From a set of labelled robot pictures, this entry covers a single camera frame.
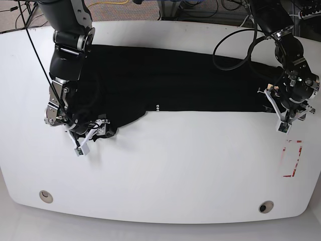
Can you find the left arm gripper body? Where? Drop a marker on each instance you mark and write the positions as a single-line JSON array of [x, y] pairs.
[[286, 109]]

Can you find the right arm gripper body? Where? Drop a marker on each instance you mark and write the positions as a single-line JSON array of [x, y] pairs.
[[80, 136]]

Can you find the black t-shirt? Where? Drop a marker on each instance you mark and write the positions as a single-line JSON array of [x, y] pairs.
[[122, 84]]

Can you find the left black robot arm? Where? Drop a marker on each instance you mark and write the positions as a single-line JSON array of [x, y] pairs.
[[289, 92]]

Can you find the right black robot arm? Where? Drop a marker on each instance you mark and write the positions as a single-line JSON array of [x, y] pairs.
[[73, 36]]

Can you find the red tape rectangle marking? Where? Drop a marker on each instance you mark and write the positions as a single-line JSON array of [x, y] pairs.
[[290, 157]]

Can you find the white power strip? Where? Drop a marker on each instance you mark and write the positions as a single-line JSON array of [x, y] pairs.
[[310, 10]]

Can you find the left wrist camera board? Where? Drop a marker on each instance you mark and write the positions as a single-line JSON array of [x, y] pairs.
[[283, 127]]

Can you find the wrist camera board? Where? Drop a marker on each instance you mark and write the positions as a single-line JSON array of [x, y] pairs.
[[78, 152], [283, 127]]

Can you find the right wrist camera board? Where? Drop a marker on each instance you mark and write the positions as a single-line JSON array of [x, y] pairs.
[[78, 152]]

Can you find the left table cable grommet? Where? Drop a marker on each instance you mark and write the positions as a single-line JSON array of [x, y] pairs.
[[46, 196]]

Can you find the table cable grommet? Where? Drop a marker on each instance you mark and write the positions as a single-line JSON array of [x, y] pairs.
[[266, 207], [46, 196]]

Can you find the right table cable grommet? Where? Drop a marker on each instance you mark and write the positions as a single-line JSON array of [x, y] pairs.
[[266, 207]]

